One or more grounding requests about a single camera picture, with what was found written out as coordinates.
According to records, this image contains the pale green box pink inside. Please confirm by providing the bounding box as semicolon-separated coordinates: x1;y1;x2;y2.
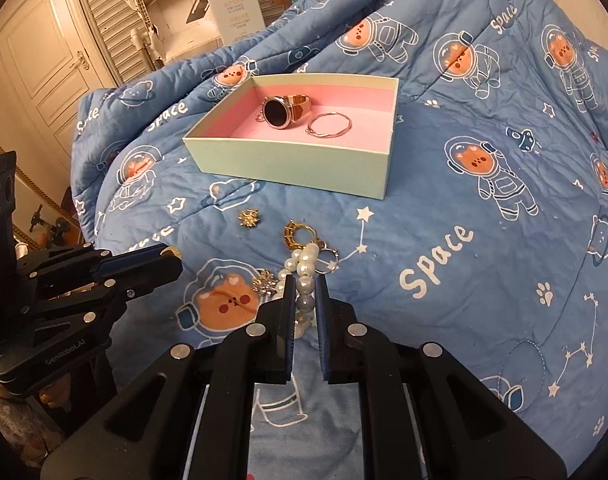
182;73;401;201

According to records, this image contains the rose gold wrist watch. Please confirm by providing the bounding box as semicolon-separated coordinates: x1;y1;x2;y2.
256;94;315;132

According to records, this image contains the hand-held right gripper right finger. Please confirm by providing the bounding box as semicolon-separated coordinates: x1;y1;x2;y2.
314;274;570;480

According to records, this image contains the cream panel door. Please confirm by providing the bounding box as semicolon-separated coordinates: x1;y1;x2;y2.
0;0;116;162

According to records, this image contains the small silver key ring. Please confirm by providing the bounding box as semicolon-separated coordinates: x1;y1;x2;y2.
316;244;340;274

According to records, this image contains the gold ring charm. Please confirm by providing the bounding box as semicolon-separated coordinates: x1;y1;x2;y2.
283;220;318;257

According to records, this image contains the blue printed blanket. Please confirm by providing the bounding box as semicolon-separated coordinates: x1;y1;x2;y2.
71;0;608;480

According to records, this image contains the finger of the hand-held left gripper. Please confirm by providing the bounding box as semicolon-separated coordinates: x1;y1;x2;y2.
16;242;172;287
26;254;184;347

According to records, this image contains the white pearl bracelet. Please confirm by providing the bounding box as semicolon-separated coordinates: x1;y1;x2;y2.
276;242;321;339

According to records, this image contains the silver snowflake brooch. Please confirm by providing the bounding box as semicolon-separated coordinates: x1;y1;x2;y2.
251;269;280;299

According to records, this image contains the white cardboard carton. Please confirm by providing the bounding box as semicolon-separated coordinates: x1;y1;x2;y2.
201;0;268;47

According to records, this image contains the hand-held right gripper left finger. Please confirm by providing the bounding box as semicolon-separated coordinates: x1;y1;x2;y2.
39;276;297;480

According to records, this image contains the cream louvered closet door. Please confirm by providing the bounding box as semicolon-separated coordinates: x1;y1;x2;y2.
68;0;285;87

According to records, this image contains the white plastic appliance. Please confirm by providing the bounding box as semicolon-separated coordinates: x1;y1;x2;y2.
121;0;226;63

